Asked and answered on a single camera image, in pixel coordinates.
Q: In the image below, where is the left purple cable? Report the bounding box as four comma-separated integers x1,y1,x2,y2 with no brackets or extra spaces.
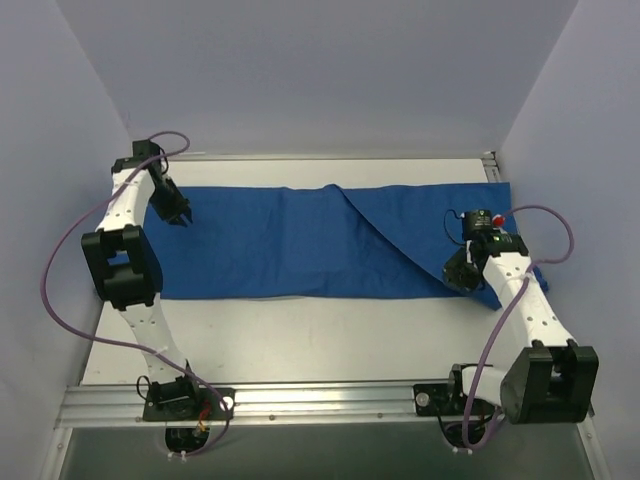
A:
39,131,235,456

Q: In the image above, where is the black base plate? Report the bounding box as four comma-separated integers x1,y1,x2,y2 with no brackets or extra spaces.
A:
412,382,502,420
142,386,227,422

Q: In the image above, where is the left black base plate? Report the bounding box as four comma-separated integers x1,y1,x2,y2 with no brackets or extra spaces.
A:
142,386,227,422

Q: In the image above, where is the aluminium front rail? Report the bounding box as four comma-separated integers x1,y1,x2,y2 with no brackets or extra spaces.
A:
53,372,596,429

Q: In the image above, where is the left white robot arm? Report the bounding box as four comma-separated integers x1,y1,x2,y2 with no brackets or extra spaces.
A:
81,140,202,419

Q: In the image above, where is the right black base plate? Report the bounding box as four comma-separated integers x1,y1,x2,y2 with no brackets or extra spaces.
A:
412,382,502,420

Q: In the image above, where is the blue surgical drape cloth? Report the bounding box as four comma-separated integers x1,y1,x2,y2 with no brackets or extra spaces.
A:
142,182,551,312

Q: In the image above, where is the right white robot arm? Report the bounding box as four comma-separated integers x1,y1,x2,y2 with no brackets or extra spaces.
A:
443,209,599,424

